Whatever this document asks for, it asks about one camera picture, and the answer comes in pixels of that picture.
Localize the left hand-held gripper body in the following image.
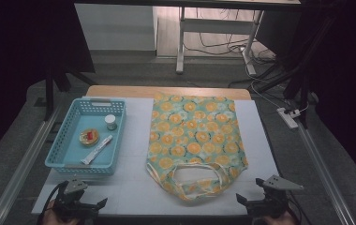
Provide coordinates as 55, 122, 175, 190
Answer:
52, 178, 100, 219

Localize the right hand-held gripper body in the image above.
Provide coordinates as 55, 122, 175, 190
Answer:
245, 174, 305, 219

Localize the white ointment tube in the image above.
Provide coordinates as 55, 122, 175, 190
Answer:
81, 134, 114, 166

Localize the light blue perforated plastic basket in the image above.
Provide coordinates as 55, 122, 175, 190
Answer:
44, 97, 127, 175

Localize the orange slice print tote bag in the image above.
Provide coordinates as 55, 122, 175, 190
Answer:
145, 93, 249, 202

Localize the person's right hand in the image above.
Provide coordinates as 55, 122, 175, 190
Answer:
261, 209, 297, 225

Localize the person's left hand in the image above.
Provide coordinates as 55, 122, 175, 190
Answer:
43, 201, 83, 225

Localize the white table mat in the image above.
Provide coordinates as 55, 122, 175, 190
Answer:
31, 97, 292, 217

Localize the white power strip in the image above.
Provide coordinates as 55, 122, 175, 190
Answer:
276, 107, 302, 129

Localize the small white-capped jar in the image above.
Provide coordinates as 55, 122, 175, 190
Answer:
104, 113, 118, 131

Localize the black metal stand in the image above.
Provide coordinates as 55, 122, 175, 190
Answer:
43, 60, 98, 122
254, 15, 338, 129

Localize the dark curtain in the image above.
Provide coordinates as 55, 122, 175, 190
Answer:
301, 0, 356, 191
0, 0, 96, 167

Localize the white cabinet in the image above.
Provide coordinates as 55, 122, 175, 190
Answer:
74, 3, 157, 52

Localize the left hand-held gripper black cable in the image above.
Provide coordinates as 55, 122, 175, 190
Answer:
37, 180, 69, 225

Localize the hand-held gripper black cable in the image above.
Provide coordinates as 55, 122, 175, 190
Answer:
287, 192, 306, 225
37, 180, 69, 225

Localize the right hand-held gripper black cable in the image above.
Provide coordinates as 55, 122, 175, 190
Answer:
287, 192, 306, 225

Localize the aluminium rail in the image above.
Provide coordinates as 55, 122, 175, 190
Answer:
0, 104, 63, 225
296, 121, 356, 225

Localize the white power cable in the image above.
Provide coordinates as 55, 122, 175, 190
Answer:
245, 62, 310, 114

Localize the tangle of black floor cables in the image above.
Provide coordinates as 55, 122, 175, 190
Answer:
184, 8, 277, 65

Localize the white desk frame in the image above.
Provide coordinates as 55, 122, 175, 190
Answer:
74, 0, 302, 76

